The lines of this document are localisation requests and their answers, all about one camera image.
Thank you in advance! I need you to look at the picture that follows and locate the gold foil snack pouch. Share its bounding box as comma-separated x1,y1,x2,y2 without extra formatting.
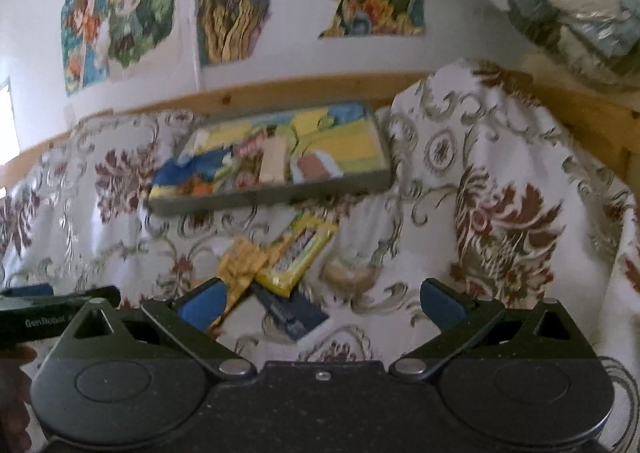
206,237,269,335

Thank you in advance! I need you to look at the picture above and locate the dark blue packet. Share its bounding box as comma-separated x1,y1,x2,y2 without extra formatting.
250,283,329,341

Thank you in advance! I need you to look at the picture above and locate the yellow green snack packet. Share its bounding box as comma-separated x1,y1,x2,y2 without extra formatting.
255,213,337,298

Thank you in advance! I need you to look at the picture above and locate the blue rimmed fried snack bag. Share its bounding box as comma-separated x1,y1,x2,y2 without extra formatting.
169,161,234,196

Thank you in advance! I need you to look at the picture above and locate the grey tray with painting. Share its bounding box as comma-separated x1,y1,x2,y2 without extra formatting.
149,101,392,216

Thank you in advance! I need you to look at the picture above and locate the white rice cracker bar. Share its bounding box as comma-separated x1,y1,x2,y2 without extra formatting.
259,137,288,184

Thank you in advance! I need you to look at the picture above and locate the red label braised egg pack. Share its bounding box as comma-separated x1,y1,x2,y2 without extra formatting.
232,135,266,190

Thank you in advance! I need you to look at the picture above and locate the sausage pack blue white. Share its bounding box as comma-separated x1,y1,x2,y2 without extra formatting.
290,151,344,184

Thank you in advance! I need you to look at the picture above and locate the person left hand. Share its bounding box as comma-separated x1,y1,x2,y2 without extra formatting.
1,345,37,452

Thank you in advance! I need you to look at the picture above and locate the round pastry in clear wrap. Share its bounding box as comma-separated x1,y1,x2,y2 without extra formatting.
320,253,380,297

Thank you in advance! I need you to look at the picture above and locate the floral white bed cover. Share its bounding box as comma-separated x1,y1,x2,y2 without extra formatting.
1,62,639,452

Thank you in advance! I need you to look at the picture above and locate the orange hair girl poster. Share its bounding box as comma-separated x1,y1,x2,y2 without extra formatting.
61,0,108,97

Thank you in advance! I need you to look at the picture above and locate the blond boy painting poster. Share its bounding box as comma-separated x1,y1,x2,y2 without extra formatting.
106,0,181,80

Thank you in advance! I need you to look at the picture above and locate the window frame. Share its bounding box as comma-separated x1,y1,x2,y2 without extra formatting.
0,80,20,165

